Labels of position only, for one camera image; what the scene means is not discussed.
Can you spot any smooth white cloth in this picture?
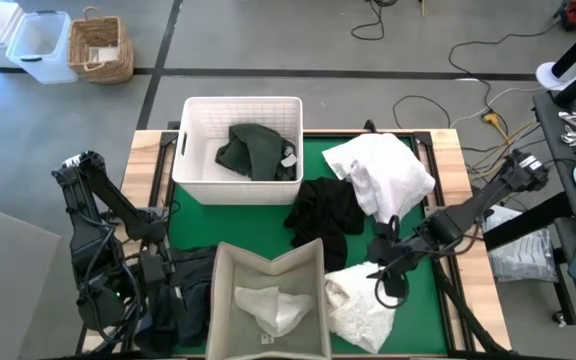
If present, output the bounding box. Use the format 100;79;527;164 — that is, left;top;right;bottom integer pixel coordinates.
233;285;317;339

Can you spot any grey side table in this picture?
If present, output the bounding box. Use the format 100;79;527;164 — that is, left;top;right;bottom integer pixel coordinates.
482;67;576;344

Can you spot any white plastic laundry basket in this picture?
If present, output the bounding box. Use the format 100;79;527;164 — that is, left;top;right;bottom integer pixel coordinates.
171;96;305;207

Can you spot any woven wicker basket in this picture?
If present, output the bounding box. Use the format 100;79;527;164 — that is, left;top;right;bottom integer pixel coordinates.
66;5;135;86

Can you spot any dark navy garment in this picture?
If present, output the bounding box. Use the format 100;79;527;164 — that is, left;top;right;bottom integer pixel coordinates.
135;245;218;357

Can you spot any black garment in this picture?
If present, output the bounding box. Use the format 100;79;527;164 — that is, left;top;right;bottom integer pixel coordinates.
283;176;367;273

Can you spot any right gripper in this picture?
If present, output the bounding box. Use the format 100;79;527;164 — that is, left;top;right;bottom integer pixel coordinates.
366;229;427;300

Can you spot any clear plastic storage bin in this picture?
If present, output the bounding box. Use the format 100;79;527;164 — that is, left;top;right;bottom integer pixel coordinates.
5;10;80;86

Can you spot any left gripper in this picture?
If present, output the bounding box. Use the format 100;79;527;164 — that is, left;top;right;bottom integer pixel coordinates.
138;251;187;322

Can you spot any dark green garment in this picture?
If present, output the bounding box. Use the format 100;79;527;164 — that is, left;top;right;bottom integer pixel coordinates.
214;123;299;183

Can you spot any cream textured garment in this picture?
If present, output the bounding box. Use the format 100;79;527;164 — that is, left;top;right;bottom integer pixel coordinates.
323;261;399;355

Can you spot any clear plastic bag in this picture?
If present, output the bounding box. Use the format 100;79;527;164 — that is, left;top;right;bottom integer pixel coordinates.
481;204;560;284

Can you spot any long black floor cable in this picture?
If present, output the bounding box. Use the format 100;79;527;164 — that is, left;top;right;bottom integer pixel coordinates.
447;19;565;132

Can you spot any black looped floor cable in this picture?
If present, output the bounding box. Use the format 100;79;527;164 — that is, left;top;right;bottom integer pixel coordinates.
350;0;400;42

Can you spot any paper sheet in basket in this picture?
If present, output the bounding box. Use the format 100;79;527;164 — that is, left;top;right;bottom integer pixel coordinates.
88;45;120;65

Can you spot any green table mat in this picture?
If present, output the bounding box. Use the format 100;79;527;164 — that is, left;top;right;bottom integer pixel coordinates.
166;133;450;357

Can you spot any white floor cable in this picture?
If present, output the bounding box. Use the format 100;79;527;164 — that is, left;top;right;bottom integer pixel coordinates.
449;86;544;129

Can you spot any white stand with black post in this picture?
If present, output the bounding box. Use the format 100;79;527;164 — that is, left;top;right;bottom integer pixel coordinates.
535;21;576;92

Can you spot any white towel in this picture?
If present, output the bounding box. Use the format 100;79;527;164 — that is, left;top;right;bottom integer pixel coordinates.
321;132;437;225

